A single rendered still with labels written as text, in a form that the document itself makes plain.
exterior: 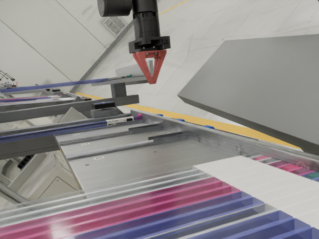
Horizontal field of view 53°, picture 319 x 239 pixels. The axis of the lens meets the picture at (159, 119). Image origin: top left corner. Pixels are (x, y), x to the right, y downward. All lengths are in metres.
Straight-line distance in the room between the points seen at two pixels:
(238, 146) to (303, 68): 0.33
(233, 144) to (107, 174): 0.16
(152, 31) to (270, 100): 0.29
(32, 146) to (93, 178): 0.42
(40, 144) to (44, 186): 0.84
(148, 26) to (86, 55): 7.62
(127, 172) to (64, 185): 1.25
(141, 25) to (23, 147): 0.37
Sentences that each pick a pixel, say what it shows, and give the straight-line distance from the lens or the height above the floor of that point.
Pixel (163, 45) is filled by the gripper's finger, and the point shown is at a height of 0.81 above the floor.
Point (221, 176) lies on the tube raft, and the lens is 0.31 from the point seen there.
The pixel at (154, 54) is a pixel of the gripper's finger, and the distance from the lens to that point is 0.73.
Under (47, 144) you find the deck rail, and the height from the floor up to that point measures 0.83.
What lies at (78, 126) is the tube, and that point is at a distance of 0.70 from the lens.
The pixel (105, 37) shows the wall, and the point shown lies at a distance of 8.46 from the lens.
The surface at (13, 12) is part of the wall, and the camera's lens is 8.33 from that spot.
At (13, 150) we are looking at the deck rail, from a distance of 0.78.
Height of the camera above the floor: 0.96
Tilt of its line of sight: 21 degrees down
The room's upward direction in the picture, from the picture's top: 48 degrees counter-clockwise
